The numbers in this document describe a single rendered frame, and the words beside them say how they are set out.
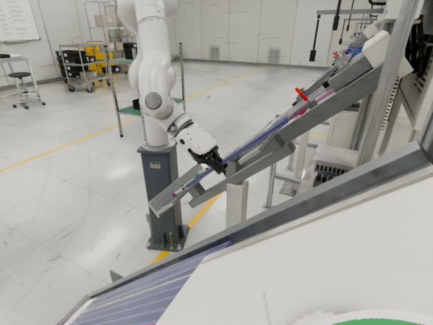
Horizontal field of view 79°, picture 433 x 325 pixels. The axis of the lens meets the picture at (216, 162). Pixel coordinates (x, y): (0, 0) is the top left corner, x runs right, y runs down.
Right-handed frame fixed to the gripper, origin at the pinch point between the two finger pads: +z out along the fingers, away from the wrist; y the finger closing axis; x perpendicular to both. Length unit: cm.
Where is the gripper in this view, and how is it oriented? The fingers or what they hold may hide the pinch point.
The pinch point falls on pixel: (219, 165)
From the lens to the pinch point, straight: 80.2
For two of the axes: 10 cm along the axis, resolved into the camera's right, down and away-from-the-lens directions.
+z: 7.0, 7.1, -0.4
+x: -5.4, 5.7, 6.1
